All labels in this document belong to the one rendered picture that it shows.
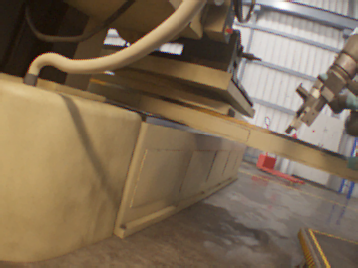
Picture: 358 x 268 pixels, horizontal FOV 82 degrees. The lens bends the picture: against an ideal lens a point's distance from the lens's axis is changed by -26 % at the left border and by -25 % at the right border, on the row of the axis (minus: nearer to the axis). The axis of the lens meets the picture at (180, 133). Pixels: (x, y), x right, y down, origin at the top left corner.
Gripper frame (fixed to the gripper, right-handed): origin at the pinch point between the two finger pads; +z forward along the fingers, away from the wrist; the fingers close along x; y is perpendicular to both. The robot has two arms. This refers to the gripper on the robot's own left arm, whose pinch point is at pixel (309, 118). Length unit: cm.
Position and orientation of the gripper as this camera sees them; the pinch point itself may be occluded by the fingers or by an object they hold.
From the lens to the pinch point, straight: 71.3
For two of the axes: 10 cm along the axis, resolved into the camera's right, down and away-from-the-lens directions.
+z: -5.7, 7.6, 3.3
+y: -6.9, -6.5, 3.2
